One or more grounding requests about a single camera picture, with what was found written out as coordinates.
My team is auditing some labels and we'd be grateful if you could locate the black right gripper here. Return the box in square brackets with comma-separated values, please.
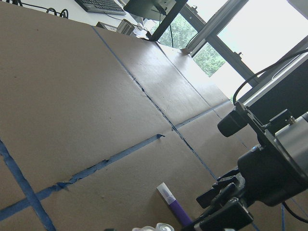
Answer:
[182, 113, 308, 231]

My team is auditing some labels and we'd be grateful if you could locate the purple highlighter pen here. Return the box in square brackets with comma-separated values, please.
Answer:
[156, 182, 192, 227]

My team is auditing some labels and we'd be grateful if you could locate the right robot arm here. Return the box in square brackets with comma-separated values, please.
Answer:
[186, 0, 308, 120]

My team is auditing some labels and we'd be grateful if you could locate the black monitor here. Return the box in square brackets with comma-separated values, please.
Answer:
[123, 0, 187, 41]

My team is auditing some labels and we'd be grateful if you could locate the steel cup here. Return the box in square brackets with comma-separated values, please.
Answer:
[116, 19, 135, 36]

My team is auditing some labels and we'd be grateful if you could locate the black keyboard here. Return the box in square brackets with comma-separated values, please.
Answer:
[75, 0, 126, 15]

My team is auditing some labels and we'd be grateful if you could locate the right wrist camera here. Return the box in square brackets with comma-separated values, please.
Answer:
[217, 110, 248, 137]

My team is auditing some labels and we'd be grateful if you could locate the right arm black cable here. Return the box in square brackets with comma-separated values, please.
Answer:
[232, 49, 308, 106]

